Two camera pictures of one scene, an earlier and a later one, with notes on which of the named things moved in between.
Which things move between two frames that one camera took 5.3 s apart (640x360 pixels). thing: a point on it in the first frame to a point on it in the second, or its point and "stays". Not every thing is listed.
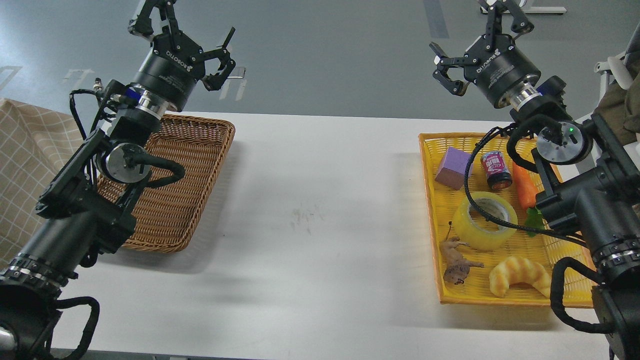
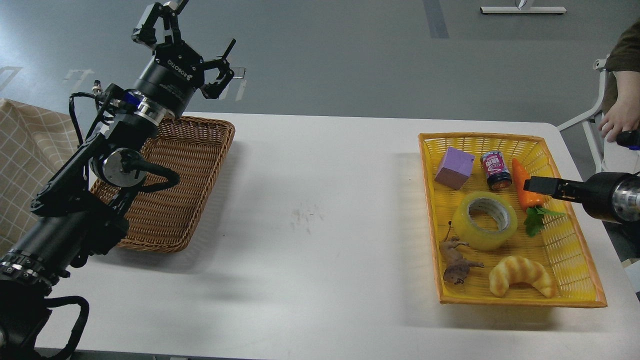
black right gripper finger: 443,62 to 555,187
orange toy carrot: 527,187 stays
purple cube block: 452,170 stays
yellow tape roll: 475,238 stays
